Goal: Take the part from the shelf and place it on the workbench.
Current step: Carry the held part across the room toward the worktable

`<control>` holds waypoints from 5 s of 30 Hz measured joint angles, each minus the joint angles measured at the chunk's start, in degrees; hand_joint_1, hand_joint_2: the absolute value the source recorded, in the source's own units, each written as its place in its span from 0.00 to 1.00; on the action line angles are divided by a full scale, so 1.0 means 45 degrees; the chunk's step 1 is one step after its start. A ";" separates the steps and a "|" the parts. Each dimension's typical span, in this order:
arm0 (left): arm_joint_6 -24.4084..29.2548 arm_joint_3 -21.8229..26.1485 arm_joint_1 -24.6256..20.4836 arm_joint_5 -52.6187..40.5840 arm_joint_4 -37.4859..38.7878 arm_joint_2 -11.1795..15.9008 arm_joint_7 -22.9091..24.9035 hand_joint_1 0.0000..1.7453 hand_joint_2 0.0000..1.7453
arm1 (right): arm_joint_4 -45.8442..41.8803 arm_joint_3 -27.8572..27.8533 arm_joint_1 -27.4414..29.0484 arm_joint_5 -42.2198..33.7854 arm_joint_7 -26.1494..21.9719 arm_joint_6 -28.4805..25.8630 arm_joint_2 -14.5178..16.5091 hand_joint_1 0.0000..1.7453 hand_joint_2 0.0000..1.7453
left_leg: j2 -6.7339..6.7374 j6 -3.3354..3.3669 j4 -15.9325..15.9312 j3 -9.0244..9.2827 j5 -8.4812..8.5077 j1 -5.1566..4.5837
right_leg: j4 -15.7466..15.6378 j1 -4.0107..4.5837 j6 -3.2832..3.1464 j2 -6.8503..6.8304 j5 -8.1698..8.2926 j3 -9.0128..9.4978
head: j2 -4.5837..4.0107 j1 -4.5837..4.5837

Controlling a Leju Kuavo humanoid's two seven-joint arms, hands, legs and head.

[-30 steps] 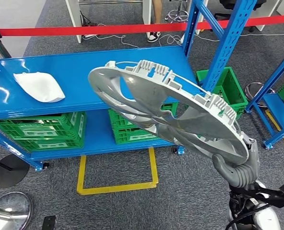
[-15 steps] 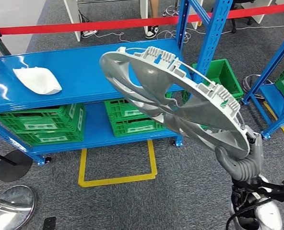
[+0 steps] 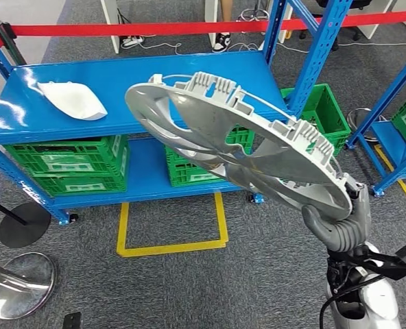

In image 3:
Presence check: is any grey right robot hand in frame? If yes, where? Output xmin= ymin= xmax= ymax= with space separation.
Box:
xmin=300 ymin=181 xmax=372 ymax=243

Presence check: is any white plastic body part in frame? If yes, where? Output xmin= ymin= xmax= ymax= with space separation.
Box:
xmin=37 ymin=80 xmax=108 ymax=122

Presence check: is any blue metal shelf rack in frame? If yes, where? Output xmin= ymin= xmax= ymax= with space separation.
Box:
xmin=347 ymin=42 xmax=406 ymax=197
xmin=0 ymin=0 xmax=355 ymax=227

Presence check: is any white desk leg panel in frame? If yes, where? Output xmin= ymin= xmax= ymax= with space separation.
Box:
xmin=100 ymin=0 xmax=121 ymax=54
xmin=205 ymin=0 xmax=221 ymax=35

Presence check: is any black stanchion with round base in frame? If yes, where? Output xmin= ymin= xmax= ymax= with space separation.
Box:
xmin=0 ymin=193 xmax=51 ymax=249

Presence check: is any black stanchion post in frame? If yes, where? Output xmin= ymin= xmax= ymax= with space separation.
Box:
xmin=0 ymin=19 xmax=27 ymax=66

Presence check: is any chrome round stanchion base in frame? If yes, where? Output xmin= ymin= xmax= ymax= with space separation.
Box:
xmin=347 ymin=108 xmax=389 ymax=143

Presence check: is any person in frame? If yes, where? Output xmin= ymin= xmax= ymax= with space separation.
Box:
xmin=211 ymin=0 xmax=234 ymax=54

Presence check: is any grey plastic wheel cover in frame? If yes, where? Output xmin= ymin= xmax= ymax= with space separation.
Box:
xmin=124 ymin=71 xmax=354 ymax=221

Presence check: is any chrome stanchion with round base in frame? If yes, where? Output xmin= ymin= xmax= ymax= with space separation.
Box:
xmin=0 ymin=252 xmax=57 ymax=320

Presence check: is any black flat object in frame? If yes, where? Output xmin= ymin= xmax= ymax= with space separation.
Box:
xmin=63 ymin=312 xmax=82 ymax=329

